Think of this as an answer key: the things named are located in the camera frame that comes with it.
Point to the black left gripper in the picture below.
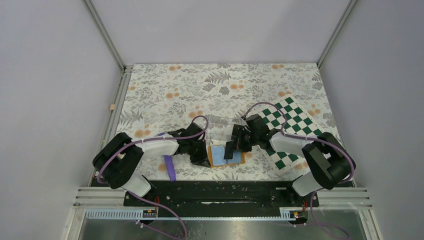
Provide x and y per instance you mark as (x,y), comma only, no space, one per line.
(202,159)

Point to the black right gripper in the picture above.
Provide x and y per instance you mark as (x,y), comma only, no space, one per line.
(238,144)

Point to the orange leather card holder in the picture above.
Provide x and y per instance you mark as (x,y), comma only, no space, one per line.
(219,156)

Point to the clear acrylic card box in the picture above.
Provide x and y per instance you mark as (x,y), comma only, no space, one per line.
(220,129)

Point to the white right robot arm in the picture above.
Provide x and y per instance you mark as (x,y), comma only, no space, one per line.
(329,163)

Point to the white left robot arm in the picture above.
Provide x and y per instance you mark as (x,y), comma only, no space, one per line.
(116,163)

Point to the purple marker pen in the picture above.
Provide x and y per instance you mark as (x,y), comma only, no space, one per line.
(168,160)

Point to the green white chessboard mat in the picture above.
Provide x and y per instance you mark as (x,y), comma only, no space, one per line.
(299,122)

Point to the floral patterned table mat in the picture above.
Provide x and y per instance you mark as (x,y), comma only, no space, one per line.
(156,98)

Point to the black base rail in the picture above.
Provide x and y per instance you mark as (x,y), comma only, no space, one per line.
(220,200)

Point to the left aluminium frame post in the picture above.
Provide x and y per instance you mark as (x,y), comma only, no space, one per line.
(92,11)

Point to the aluminium frame post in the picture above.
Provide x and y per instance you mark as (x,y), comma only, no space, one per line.
(336,32)
(92,11)

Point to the right aluminium frame post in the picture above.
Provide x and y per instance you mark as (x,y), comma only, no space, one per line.
(336,32)

